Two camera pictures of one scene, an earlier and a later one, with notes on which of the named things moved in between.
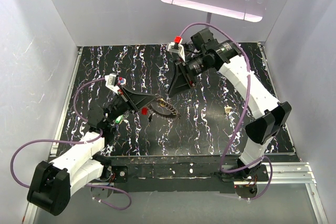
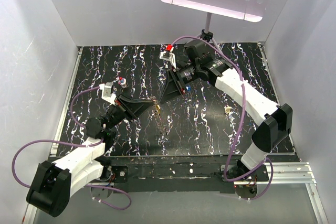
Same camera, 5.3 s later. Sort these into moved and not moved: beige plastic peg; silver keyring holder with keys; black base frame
Moved: silver keyring holder with keys
Not moved: beige plastic peg; black base frame
